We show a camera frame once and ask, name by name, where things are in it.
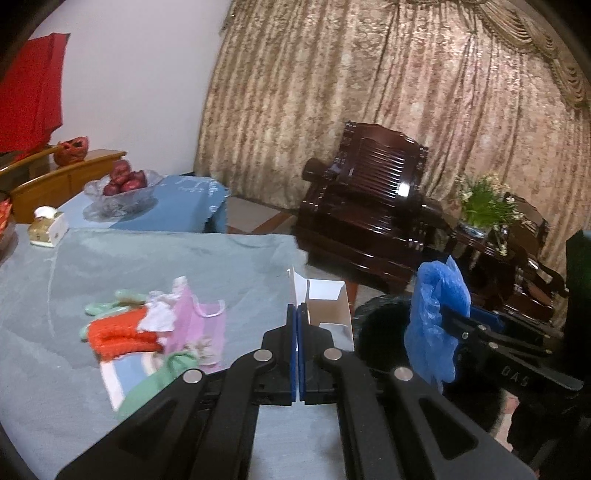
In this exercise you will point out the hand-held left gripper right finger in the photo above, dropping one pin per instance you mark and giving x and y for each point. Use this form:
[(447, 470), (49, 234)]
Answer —
[(303, 364)]

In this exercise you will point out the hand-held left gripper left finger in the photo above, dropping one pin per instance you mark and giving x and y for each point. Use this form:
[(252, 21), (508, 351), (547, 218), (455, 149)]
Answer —
[(291, 364)]

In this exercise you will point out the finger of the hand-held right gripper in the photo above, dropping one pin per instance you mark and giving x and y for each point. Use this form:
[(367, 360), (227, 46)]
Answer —
[(475, 334), (487, 318)]

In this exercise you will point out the blue plastic shoe cover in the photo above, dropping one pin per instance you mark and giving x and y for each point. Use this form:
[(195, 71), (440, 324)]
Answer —
[(431, 323)]

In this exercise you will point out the white carton box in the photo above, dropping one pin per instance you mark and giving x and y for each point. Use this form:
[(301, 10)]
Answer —
[(325, 295)]

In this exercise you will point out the black lined waste bin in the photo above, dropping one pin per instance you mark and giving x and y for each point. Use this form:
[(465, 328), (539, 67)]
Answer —
[(383, 332)]

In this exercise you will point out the orange foam fruit net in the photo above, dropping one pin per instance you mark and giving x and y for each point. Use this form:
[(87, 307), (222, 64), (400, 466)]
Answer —
[(120, 334)]

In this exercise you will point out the green twisted balloon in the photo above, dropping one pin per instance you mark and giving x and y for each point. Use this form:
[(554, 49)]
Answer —
[(104, 307)]

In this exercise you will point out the dark wooden side table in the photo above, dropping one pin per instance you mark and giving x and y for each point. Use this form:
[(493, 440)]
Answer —
[(471, 251)]

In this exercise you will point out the pink face mask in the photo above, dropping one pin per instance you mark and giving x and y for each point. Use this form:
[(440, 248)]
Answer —
[(194, 318)]

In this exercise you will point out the flowering plant in porcelain pot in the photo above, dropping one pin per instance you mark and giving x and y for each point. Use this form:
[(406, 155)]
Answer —
[(487, 207)]

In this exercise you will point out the white foam fruit net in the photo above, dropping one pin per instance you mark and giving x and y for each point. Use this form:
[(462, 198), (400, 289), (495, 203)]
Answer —
[(157, 318)]

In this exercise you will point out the blue and white packet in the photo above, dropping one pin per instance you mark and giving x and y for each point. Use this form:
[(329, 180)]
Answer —
[(124, 374)]

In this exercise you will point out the dark wooden slatted armchair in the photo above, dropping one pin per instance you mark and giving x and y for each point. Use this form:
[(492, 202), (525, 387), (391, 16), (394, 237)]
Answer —
[(369, 194)]

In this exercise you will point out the blue embroidered tablecloth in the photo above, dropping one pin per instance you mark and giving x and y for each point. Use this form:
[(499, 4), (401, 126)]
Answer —
[(184, 203)]

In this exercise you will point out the glass fruit bowl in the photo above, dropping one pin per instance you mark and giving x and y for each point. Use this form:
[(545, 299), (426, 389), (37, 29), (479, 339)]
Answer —
[(115, 205)]

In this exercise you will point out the red apple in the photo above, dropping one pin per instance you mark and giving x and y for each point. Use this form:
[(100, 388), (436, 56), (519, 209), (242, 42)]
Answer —
[(120, 169), (128, 185), (111, 189), (137, 179)]

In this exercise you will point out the gold and white tissue box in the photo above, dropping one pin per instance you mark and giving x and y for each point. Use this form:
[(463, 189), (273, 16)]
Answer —
[(46, 228)]

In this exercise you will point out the beige floral curtain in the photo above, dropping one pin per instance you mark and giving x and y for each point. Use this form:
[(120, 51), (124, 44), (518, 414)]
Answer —
[(346, 69)]

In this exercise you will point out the light wooden cabinet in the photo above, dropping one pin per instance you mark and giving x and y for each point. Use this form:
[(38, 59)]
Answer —
[(60, 184)]

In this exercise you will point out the red woven basket ornament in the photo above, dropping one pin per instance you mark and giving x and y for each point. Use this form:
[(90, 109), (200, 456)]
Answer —
[(71, 151)]

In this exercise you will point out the small glass dish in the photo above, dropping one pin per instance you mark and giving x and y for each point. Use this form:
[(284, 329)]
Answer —
[(7, 249)]

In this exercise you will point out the red cloth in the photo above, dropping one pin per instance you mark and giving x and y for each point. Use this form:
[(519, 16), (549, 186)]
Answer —
[(32, 92)]

